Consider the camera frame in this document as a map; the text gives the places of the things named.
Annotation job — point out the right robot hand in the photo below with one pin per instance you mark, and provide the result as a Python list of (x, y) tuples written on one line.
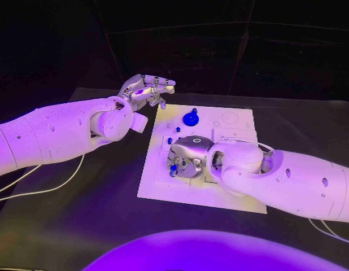
[(190, 154)]

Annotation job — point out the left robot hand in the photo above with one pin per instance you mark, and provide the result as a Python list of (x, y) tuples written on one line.
[(141, 89)]

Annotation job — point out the blue cylinder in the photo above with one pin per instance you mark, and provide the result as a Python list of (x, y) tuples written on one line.
[(174, 170)]

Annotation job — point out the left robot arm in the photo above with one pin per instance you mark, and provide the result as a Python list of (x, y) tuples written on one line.
[(56, 135)]

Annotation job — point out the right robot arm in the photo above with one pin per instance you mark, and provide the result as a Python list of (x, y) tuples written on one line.
[(285, 180)]

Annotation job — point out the white task board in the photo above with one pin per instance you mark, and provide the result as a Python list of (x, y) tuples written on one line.
[(206, 190)]

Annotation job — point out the blue gear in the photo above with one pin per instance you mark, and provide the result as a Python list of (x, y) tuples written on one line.
[(191, 119)]

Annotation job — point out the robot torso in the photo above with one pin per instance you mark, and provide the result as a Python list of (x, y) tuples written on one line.
[(211, 252)]

